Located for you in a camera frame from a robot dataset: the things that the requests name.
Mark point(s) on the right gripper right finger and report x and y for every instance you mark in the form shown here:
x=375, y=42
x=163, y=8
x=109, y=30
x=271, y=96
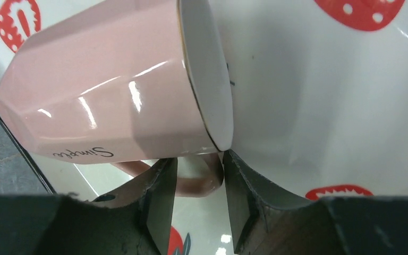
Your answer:
x=267, y=219

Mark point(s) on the cream pink mug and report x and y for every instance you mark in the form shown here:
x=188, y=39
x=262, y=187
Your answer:
x=123, y=82

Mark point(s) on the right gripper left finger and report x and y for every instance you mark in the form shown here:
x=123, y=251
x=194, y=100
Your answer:
x=134, y=218

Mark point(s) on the strawberry pattern tray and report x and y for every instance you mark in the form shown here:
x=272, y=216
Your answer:
x=320, y=106

